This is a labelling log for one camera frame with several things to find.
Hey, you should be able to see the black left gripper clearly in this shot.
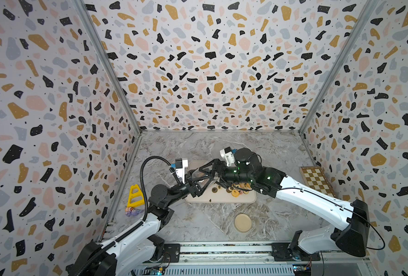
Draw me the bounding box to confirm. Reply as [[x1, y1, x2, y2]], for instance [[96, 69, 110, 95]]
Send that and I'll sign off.
[[164, 170, 211, 210]]

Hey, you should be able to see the yellow flower cookie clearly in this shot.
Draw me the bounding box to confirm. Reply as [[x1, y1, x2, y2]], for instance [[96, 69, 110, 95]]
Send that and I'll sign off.
[[231, 190, 240, 197]]

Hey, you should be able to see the beige round jar lid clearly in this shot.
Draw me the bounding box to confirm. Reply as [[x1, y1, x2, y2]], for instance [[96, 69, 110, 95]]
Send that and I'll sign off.
[[234, 213, 252, 233]]

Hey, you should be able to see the jar with beige lid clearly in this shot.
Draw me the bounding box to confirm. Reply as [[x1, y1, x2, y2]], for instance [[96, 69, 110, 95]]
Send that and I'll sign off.
[[186, 169, 210, 186]]

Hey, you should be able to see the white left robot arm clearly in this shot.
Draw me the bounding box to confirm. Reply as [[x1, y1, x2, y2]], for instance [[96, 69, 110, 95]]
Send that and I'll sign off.
[[69, 172, 217, 276]]

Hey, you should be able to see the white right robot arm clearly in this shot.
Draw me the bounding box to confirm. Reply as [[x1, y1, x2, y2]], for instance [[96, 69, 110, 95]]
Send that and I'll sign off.
[[192, 147, 371, 260]]

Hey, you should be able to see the beige plastic tray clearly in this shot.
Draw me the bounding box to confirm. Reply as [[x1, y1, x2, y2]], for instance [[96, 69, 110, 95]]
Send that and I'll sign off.
[[185, 161, 257, 204]]

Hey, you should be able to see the yellow plastic triangle toy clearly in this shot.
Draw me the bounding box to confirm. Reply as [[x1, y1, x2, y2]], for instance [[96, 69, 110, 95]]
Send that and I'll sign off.
[[127, 185, 145, 208]]

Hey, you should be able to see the small colourful wrapped toy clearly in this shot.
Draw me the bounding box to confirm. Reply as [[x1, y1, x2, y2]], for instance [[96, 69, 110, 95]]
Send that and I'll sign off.
[[124, 207, 144, 217]]

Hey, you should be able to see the wooden chessboard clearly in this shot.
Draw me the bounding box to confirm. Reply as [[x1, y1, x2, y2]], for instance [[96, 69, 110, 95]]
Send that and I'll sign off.
[[299, 166, 336, 197]]

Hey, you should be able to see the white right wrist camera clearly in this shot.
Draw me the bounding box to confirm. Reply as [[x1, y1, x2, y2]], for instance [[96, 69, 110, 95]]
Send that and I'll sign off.
[[220, 147, 236, 167]]

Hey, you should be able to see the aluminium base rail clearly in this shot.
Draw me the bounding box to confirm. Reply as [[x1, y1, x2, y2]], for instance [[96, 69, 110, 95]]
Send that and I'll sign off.
[[130, 241, 374, 276]]

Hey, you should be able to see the black corrugated cable hose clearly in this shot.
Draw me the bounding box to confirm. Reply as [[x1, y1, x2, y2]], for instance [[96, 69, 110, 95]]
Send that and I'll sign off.
[[72, 156, 172, 276]]

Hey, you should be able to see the metal corner post left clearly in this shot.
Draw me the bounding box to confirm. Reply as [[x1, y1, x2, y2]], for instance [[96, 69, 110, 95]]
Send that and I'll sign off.
[[72, 0, 141, 137]]

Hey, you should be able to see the metal corner post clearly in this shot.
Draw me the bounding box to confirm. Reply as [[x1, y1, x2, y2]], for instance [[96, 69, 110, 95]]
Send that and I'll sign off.
[[298, 0, 378, 136], [72, 0, 141, 137]]

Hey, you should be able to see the metal corner post right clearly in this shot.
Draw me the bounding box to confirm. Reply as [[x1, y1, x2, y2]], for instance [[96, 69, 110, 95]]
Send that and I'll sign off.
[[298, 0, 378, 136]]

